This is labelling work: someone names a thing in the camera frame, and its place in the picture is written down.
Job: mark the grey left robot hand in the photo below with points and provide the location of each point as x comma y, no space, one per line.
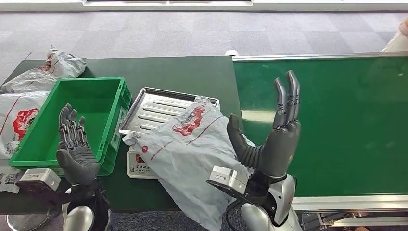
78,162

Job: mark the steel scale tray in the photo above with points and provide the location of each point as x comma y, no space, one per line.
153,108

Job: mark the person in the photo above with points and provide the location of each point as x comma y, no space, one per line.
398,44

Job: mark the green plastic basket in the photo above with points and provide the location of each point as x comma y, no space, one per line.
79,111

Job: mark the flat white courier bag red print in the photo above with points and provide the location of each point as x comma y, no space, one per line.
19,111

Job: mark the grey courier bag red print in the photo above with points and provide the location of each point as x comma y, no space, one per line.
185,159

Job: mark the round metal stand base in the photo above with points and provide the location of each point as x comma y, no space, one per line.
25,223

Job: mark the green conveyor belt aluminium frame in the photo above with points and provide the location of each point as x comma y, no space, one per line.
350,127

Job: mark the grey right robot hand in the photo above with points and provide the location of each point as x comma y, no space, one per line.
277,153

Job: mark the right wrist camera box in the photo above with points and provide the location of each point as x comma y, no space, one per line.
228,178

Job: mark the small white round object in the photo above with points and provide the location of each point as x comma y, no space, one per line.
231,53

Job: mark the crumpled grey courier bag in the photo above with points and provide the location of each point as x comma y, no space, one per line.
63,65

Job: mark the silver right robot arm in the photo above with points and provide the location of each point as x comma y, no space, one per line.
283,197

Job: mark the white courier bag QR label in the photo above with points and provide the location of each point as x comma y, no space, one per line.
8,178

